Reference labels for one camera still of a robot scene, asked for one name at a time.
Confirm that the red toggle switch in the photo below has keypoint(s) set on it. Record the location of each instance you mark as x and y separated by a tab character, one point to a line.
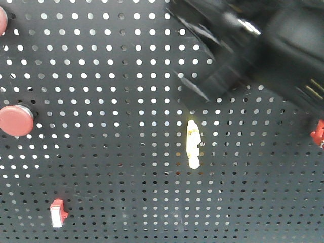
318	134

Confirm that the lower red mushroom button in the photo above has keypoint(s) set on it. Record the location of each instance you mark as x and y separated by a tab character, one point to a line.
16	120

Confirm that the black perforated pegboard panel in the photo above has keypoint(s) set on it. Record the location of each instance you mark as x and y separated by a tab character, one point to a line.
109	136

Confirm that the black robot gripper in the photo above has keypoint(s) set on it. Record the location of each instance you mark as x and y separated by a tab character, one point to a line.
279	43

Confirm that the red mushroom button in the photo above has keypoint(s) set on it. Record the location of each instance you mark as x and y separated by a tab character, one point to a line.
3	20
16	120

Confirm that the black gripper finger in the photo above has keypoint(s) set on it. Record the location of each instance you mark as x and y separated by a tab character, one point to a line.
205	20
208	85

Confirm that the upper red mushroom button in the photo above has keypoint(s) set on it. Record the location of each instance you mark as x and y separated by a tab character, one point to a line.
3	20

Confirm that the yellow toggle switch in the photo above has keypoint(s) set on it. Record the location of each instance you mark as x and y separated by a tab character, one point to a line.
193	140

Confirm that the white red rocker switch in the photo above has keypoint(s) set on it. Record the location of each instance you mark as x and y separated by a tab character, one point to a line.
58	214

